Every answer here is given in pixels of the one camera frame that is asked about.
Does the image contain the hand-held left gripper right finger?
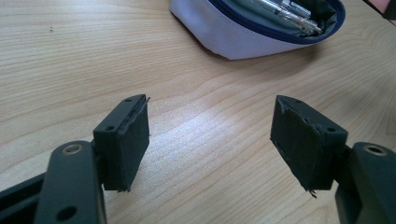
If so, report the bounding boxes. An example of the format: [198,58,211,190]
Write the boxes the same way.
[269,94,349,199]

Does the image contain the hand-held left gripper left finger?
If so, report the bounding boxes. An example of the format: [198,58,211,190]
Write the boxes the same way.
[92,93,151,192]

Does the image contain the silver pen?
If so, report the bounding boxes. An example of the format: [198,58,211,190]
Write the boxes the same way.
[252,0,324,35]

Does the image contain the pencil case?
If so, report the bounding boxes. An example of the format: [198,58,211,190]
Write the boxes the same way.
[169,0,347,61]

